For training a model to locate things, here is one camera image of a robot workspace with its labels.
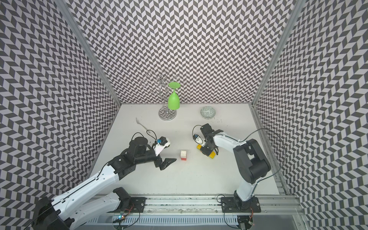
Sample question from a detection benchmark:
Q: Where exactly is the white lego brick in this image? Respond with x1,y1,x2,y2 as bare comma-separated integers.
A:
180,150,187,158

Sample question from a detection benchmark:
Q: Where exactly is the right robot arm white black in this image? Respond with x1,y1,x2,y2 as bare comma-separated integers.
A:
197,124,271,205

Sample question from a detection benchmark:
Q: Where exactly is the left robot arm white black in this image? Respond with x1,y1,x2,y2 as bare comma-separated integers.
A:
29,137,176,230

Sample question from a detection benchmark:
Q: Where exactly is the patterned ceramic bowl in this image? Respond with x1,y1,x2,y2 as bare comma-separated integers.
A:
200,106,216,119

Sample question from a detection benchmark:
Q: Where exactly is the green plastic wine glass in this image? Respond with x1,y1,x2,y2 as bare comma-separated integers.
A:
167,82,181,110

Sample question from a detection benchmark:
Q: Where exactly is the chrome glass holder stand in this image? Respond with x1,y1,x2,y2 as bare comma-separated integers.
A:
142,70,181,121

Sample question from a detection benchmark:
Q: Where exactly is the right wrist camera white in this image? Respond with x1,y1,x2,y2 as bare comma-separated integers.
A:
193,134,204,145

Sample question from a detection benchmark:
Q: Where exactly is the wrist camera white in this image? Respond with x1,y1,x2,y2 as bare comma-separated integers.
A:
193,134,204,145
153,137,171,156

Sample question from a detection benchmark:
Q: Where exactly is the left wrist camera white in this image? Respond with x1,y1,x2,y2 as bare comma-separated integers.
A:
153,137,171,156

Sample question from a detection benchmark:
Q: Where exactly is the aluminium front rail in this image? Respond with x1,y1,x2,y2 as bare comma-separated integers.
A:
132,195,304,215

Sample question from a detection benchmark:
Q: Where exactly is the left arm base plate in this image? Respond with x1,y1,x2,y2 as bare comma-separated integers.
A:
115,197,147,214

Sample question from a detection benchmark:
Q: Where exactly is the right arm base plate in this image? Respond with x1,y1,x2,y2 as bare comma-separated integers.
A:
220,196,261,213

